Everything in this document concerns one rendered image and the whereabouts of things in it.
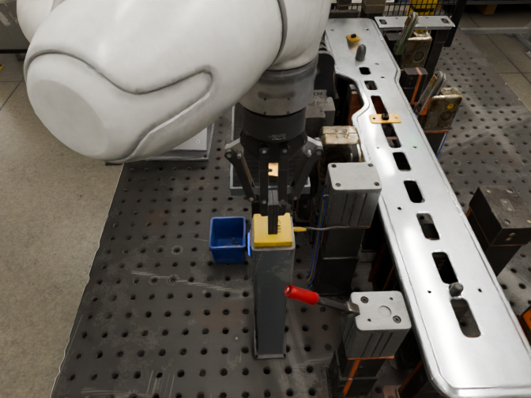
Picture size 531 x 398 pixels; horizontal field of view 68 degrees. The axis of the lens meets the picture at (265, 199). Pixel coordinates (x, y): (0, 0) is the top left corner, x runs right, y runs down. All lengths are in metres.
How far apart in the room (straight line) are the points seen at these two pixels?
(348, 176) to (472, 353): 0.37
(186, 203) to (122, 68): 1.09
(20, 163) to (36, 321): 1.15
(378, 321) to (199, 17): 0.53
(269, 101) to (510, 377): 0.58
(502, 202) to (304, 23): 0.70
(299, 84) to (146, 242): 0.90
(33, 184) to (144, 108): 2.47
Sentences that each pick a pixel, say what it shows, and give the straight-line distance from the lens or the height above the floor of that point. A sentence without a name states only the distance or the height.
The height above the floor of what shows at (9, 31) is 0.32.
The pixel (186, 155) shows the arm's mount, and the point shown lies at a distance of 1.44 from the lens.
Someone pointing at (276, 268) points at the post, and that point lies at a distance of 0.66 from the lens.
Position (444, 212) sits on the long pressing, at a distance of 0.93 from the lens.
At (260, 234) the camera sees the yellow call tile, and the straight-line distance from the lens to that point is 0.62.
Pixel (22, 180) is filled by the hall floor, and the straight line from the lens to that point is 2.75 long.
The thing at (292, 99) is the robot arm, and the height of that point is 1.42.
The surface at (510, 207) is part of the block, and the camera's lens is 0.97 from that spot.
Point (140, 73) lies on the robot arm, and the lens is 0.23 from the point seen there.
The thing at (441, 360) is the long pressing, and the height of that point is 1.00.
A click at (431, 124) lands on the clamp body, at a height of 0.95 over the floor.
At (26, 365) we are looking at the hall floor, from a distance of 2.00.
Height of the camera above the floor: 1.64
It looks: 47 degrees down
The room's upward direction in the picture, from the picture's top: straight up
